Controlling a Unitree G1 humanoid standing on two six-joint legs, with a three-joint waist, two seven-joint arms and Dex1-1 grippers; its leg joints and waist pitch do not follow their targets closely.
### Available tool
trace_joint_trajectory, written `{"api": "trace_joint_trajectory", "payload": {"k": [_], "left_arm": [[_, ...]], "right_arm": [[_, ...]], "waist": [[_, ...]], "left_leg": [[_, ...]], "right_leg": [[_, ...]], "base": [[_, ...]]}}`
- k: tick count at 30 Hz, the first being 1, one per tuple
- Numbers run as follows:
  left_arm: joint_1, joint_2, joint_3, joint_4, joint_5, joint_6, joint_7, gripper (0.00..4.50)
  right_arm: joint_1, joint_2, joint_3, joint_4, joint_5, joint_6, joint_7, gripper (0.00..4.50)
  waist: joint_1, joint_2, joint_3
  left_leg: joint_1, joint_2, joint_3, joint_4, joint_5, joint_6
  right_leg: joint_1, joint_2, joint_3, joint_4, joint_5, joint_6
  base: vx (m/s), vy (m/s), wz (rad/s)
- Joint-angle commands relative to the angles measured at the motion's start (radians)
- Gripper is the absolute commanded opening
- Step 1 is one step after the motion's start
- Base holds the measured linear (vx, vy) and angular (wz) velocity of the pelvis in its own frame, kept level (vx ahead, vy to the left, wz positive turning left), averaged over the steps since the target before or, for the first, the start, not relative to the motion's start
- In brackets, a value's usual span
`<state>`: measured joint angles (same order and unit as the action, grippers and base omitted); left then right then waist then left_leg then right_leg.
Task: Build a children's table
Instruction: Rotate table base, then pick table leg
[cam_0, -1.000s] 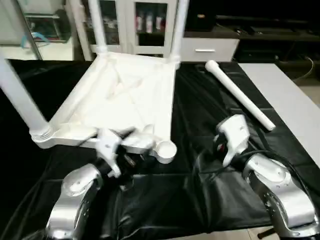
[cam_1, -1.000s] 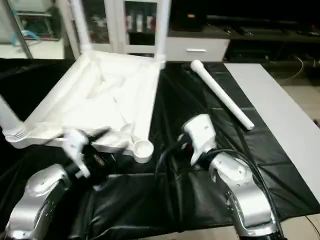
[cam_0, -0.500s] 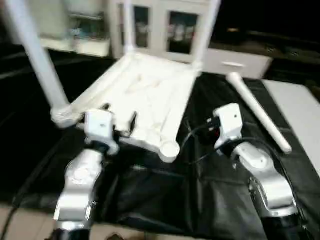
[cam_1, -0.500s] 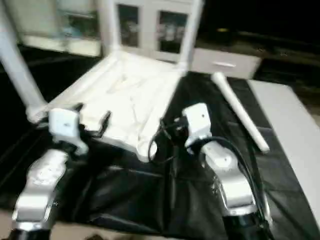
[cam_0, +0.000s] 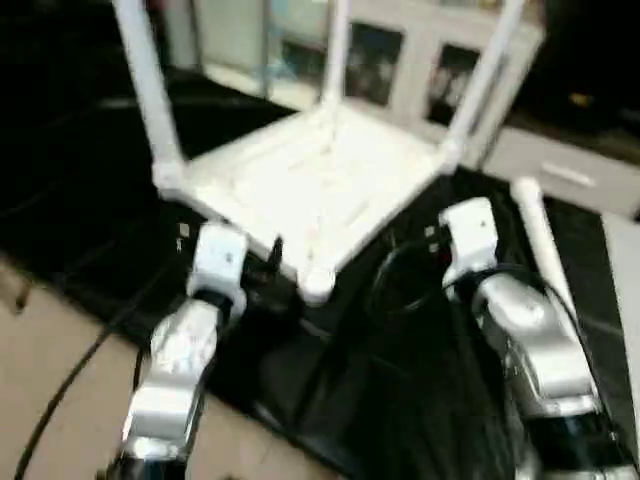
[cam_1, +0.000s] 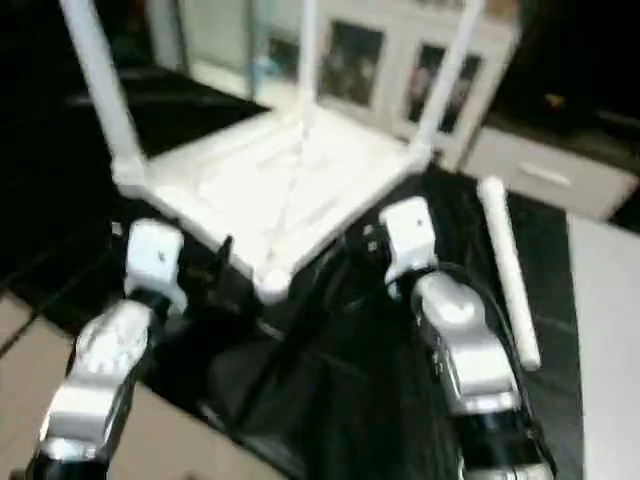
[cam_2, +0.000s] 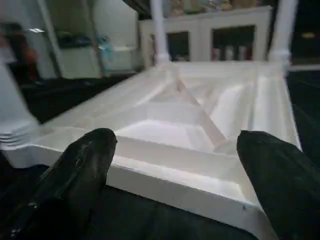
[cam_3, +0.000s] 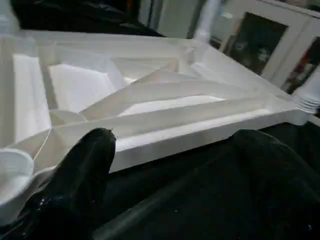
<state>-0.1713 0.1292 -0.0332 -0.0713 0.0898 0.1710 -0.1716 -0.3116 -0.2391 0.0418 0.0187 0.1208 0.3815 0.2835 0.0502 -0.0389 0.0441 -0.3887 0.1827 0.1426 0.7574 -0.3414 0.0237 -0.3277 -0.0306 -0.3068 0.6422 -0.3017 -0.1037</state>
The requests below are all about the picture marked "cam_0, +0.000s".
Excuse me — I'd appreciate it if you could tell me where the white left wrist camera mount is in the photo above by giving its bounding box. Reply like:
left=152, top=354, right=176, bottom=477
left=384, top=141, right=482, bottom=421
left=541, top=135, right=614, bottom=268
left=188, top=222, right=251, bottom=313

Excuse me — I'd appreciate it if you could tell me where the white drawer unit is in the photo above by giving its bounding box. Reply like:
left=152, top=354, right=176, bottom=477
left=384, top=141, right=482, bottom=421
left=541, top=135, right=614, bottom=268
left=485, top=125, right=640, bottom=217

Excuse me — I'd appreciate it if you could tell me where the black plastic mat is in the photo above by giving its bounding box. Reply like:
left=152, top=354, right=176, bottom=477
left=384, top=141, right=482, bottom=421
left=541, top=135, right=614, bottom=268
left=0, top=70, right=640, bottom=480

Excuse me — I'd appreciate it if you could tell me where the white glass door cabinet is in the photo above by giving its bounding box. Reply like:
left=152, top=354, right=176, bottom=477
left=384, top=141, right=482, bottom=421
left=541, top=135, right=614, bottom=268
left=195, top=0, right=546, bottom=169

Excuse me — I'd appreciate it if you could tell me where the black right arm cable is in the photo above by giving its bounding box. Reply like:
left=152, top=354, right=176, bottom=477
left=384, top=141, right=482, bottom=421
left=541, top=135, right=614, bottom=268
left=365, top=238, right=586, bottom=346

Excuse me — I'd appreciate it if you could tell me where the white side board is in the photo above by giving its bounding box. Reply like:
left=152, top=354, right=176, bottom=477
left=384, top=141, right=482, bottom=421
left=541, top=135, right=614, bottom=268
left=602, top=213, right=640, bottom=431

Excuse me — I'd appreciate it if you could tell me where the white plastic table leg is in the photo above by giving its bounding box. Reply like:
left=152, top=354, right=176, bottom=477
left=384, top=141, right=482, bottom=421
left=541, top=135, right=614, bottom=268
left=438, top=0, right=528, bottom=169
left=510, top=177, right=579, bottom=313
left=112, top=0, right=189, bottom=198
left=320, top=0, right=351, bottom=133

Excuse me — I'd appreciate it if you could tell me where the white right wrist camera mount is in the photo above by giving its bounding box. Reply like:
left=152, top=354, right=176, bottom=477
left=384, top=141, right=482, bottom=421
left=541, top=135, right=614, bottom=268
left=438, top=197, right=499, bottom=288

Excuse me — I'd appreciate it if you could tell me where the white plastic table top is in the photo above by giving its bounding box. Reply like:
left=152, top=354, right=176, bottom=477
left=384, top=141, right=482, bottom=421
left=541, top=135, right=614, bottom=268
left=155, top=100, right=466, bottom=306

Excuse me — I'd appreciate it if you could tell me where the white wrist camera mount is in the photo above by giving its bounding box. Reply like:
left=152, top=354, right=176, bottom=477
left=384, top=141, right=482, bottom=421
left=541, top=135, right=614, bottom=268
left=438, top=197, right=499, bottom=288
left=188, top=222, right=251, bottom=313

